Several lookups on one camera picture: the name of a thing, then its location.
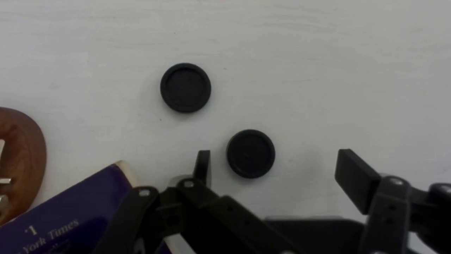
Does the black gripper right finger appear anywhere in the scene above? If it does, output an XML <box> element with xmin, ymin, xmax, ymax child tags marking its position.
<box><xmin>334</xmin><ymin>148</ymin><xmax>451</xmax><ymax>254</ymax></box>

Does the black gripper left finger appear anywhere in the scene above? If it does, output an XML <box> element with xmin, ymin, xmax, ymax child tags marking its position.
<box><xmin>93</xmin><ymin>148</ymin><xmax>302</xmax><ymax>254</ymax></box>

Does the dark blue game disc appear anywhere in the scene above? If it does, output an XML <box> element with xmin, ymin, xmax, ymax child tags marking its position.
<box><xmin>226</xmin><ymin>128</ymin><xmax>277</xmax><ymax>179</ymax></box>
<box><xmin>160</xmin><ymin>62</ymin><xmax>213</xmax><ymax>114</ymax></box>

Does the red game disc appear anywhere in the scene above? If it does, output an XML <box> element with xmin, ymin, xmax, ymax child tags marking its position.
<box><xmin>0</xmin><ymin>106</ymin><xmax>48</xmax><ymax>226</ymax></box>

